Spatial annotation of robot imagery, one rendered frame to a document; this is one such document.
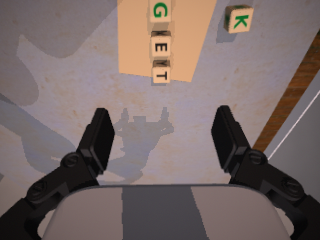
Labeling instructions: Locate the wooden letter block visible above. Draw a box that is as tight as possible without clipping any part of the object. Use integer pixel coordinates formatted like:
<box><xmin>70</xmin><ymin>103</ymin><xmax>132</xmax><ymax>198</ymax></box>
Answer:
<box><xmin>223</xmin><ymin>4</ymin><xmax>254</xmax><ymax>34</ymax></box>
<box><xmin>153</xmin><ymin>60</ymin><xmax>171</xmax><ymax>83</ymax></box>
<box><xmin>151</xmin><ymin>31</ymin><xmax>171</xmax><ymax>57</ymax></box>
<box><xmin>148</xmin><ymin>0</ymin><xmax>172</xmax><ymax>23</ymax></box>

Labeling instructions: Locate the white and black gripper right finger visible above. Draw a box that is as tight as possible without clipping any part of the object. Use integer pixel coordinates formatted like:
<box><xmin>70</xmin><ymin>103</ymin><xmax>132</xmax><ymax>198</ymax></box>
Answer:
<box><xmin>211</xmin><ymin>105</ymin><xmax>320</xmax><ymax>240</ymax></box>

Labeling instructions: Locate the tan flat mat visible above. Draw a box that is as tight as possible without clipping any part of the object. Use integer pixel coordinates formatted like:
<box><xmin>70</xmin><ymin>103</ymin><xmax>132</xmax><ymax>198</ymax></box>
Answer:
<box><xmin>117</xmin><ymin>0</ymin><xmax>217</xmax><ymax>82</ymax></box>

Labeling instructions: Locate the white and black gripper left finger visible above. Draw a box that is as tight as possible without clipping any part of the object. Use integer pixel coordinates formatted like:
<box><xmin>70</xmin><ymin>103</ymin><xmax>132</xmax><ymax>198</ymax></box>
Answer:
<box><xmin>0</xmin><ymin>108</ymin><xmax>115</xmax><ymax>240</ymax></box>

